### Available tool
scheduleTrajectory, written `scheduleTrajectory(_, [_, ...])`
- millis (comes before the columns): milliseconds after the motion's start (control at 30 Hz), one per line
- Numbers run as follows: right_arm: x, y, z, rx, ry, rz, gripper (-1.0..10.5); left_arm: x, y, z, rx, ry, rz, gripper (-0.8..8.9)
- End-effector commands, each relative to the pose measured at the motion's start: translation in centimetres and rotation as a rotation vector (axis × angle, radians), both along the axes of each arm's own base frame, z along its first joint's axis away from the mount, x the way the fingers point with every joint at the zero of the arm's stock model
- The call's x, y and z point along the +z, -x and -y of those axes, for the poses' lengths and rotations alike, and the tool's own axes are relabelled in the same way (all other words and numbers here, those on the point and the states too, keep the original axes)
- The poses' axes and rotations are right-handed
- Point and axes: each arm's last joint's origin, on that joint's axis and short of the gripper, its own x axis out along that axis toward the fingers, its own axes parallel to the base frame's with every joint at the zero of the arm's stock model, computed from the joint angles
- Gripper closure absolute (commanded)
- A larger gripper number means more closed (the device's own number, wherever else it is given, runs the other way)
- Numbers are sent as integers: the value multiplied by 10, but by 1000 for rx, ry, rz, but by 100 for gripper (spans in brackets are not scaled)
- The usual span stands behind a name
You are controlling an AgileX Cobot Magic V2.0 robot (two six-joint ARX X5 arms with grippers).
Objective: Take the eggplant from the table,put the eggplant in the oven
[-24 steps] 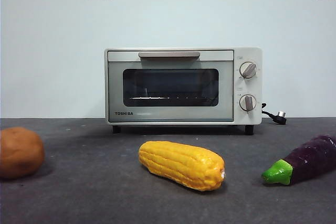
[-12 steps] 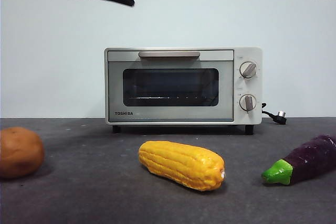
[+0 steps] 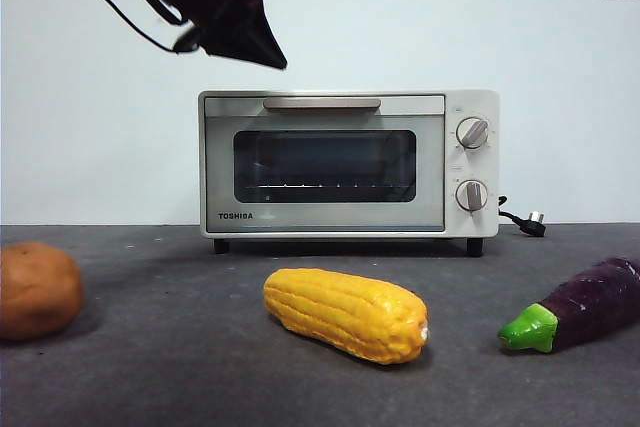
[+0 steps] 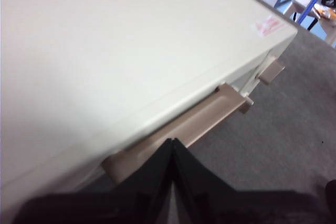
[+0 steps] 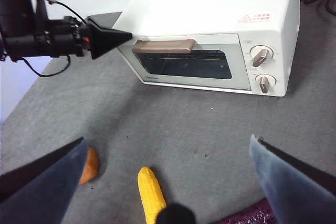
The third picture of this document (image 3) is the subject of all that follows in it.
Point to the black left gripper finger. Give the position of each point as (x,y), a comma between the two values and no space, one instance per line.
(255,17)
(230,44)

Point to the glass oven door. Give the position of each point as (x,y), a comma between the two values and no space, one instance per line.
(325,219)

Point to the purple eggplant with green stem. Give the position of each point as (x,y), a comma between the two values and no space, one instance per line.
(590,307)

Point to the beige oven knob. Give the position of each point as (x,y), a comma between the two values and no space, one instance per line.
(473,133)
(471,196)

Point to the white toaster oven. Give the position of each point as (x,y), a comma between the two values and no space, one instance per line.
(475,167)

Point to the yellow corn cob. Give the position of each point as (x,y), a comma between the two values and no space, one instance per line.
(345,314)

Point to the brown potato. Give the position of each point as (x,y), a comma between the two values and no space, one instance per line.
(35,292)

